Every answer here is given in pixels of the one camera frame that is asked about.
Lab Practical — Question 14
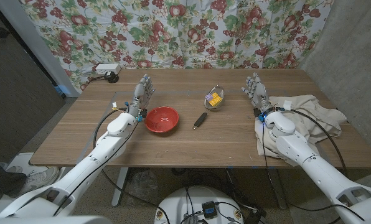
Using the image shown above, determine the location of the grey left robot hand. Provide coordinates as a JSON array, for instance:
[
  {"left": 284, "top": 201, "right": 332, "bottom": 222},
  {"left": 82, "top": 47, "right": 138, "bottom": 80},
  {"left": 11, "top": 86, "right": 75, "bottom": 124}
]
[{"left": 128, "top": 73, "right": 156, "bottom": 118}]

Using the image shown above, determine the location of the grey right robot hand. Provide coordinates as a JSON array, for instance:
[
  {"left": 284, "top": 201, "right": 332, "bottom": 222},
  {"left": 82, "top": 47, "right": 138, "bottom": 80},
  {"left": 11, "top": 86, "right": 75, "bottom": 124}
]
[{"left": 240, "top": 72, "right": 275, "bottom": 118}]

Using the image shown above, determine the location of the beige jacket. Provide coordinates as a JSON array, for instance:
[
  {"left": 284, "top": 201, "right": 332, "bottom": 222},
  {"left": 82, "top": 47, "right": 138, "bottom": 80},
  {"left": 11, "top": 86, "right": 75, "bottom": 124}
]
[{"left": 254, "top": 94, "right": 348, "bottom": 167}]

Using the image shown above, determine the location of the red bowl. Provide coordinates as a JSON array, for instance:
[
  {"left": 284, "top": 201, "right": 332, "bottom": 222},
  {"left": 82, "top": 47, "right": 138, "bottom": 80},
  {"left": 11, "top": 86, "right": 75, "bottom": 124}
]
[{"left": 144, "top": 106, "right": 180, "bottom": 134}]

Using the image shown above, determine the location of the black plug adapter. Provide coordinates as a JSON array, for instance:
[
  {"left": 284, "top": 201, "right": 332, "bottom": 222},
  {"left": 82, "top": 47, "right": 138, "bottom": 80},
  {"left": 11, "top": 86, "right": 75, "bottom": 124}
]
[{"left": 104, "top": 70, "right": 120, "bottom": 84}]

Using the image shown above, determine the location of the white power strip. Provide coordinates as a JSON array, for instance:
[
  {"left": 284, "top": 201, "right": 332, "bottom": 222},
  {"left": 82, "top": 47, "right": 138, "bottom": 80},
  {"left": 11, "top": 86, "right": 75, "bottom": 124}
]
[{"left": 95, "top": 63, "right": 122, "bottom": 75}]

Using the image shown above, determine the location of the floral fruit print backdrop cloth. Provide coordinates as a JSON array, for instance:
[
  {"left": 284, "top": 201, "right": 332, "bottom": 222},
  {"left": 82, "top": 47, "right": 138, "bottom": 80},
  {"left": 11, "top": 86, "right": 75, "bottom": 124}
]
[{"left": 19, "top": 0, "right": 335, "bottom": 93}]

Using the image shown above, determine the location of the clear plastic bag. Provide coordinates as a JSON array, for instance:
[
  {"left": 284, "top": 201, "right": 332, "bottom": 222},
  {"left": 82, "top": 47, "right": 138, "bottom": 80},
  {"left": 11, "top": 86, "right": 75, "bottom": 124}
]
[{"left": 126, "top": 169, "right": 158, "bottom": 206}]

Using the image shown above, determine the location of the white table leg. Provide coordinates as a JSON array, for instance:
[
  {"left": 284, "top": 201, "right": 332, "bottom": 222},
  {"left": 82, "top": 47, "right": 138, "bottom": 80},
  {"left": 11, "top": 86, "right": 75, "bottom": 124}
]
[{"left": 111, "top": 167, "right": 129, "bottom": 207}]

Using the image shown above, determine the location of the grey table leg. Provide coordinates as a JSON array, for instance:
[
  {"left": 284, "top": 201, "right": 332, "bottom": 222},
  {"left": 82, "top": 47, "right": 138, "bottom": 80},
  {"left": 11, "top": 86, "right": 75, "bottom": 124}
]
[{"left": 268, "top": 167, "right": 288, "bottom": 210}]

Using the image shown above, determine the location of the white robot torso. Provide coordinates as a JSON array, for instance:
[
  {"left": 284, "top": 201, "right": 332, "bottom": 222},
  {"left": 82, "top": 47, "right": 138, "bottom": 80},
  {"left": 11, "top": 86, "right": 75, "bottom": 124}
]
[{"left": 154, "top": 185, "right": 245, "bottom": 224}]

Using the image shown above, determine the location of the black box with blue label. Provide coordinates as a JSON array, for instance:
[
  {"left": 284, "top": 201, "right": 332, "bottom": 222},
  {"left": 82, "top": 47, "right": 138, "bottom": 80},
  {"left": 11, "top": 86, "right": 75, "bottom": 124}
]
[{"left": 202, "top": 200, "right": 218, "bottom": 219}]

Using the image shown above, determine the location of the white sneaker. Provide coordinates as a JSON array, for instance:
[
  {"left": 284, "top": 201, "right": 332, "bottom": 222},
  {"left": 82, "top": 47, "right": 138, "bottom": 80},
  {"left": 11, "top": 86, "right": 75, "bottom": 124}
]
[{"left": 16, "top": 166, "right": 60, "bottom": 197}]

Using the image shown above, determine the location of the person leg in dark trousers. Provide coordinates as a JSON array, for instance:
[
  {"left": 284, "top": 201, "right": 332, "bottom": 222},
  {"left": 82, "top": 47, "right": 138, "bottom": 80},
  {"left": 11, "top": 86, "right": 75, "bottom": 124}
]
[{"left": 0, "top": 154, "right": 27, "bottom": 197}]

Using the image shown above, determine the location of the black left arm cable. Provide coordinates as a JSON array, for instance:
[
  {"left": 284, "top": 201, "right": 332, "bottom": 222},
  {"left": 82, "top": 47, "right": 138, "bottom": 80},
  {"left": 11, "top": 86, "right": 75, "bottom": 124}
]
[{"left": 53, "top": 107, "right": 142, "bottom": 217}]

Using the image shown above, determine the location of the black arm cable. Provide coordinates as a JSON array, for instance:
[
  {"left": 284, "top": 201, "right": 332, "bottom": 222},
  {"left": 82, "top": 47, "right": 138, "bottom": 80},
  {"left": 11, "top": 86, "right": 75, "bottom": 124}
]
[
  {"left": 53, "top": 107, "right": 142, "bottom": 217},
  {"left": 289, "top": 108, "right": 350, "bottom": 178}
]

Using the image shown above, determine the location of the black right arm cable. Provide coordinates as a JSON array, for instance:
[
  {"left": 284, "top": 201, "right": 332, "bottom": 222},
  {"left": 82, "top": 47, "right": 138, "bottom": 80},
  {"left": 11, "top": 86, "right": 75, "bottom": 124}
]
[{"left": 289, "top": 108, "right": 350, "bottom": 178}]

